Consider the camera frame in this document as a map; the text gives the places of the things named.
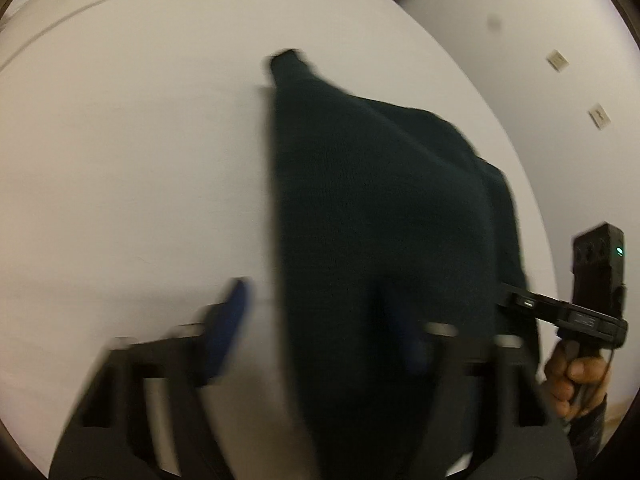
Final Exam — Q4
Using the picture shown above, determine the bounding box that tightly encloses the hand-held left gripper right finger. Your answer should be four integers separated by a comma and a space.
377, 280, 568, 441

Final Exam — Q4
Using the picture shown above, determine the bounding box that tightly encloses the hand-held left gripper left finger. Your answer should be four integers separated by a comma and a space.
55, 276, 254, 461

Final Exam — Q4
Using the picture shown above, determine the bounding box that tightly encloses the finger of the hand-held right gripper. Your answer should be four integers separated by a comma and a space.
495, 282, 571, 330

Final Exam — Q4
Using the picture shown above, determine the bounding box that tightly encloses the dark green sweater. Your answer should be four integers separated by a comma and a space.
263, 49, 543, 480

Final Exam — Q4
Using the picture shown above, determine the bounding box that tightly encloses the person's right forearm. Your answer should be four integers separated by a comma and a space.
562, 394, 609, 467

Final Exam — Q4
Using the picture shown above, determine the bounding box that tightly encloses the person's right hand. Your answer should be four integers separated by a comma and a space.
544, 342, 608, 422

